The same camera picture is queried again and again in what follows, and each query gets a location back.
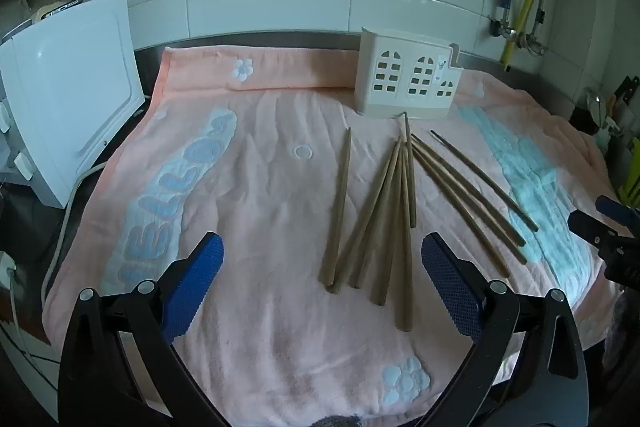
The beige kitchen appliance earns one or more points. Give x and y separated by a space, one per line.
47 11

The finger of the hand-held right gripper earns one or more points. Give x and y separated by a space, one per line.
617 211
597 234

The kitchen tool clutter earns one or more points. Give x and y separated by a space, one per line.
615 132

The metal gas valve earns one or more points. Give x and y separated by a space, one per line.
500 27
531 46

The white boxy kitchen appliance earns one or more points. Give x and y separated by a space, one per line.
75 82

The pile of wooden chopsticks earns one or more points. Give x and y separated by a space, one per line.
403 282

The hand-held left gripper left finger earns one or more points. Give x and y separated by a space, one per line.
197 287

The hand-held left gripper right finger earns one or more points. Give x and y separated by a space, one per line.
450 292

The pink printed towel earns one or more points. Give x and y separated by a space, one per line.
250 207

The white house-shaped chopstick holder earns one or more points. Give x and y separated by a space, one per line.
395 57

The person's right hand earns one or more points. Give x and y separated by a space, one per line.
625 327

